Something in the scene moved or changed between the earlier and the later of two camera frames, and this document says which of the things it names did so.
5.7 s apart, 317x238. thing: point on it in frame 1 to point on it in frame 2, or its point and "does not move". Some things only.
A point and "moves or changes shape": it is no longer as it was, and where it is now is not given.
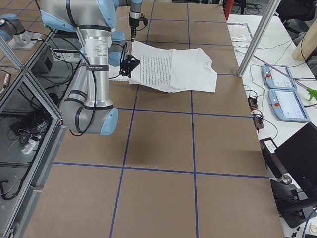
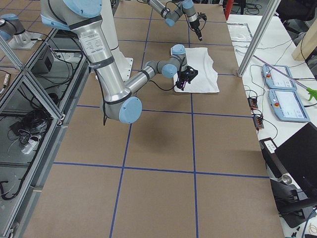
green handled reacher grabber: (313, 92) does not move
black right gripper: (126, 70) to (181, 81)
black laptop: (299, 155) does not move
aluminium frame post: (269, 11) does not move
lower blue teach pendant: (287, 106) does not move
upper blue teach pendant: (275, 79) does not move
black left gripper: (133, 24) to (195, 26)
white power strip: (29, 146) does not move
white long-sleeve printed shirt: (186, 70) moves or changes shape
